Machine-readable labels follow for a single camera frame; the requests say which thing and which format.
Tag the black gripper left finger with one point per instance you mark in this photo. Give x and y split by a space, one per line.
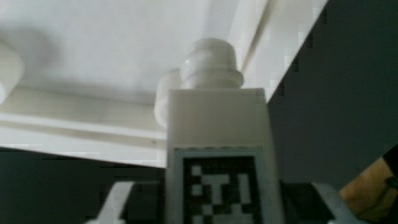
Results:
112 208

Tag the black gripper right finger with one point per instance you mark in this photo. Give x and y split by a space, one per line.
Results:
338 208

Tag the white leg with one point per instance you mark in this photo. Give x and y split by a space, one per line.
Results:
220 180

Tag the white square tabletop part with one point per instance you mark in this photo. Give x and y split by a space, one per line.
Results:
87 50

